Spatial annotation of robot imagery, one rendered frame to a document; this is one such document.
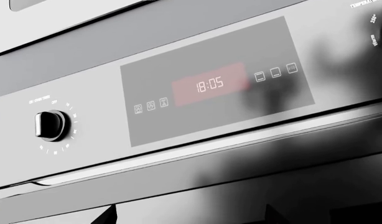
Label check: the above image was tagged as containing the silver built-in appliance door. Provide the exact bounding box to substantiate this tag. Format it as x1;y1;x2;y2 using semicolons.
0;0;309;57

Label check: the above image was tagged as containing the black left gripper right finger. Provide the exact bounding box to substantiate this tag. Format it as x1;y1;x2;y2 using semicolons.
264;203;294;224

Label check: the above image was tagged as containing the stainless steel oven control panel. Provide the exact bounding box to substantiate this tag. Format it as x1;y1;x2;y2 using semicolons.
0;0;382;189

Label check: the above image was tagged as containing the grey digital display panel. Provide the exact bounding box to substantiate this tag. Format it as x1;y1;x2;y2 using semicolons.
119;15;316;148

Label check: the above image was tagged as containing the stainless steel oven door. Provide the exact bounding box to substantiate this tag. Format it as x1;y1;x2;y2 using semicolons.
0;149;382;224

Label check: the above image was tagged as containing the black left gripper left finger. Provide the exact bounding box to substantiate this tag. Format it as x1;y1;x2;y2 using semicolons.
91;203;118;224

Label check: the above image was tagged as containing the black chrome timer knob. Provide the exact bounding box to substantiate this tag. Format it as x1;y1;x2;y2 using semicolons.
34;110;69;142

